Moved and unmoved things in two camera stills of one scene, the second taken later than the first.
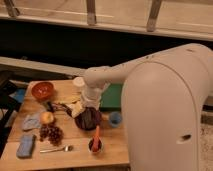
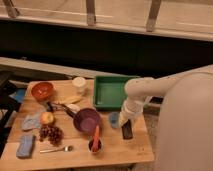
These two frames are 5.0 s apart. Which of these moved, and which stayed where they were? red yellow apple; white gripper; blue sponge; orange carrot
Moved: white gripper
Stayed: orange carrot; red yellow apple; blue sponge
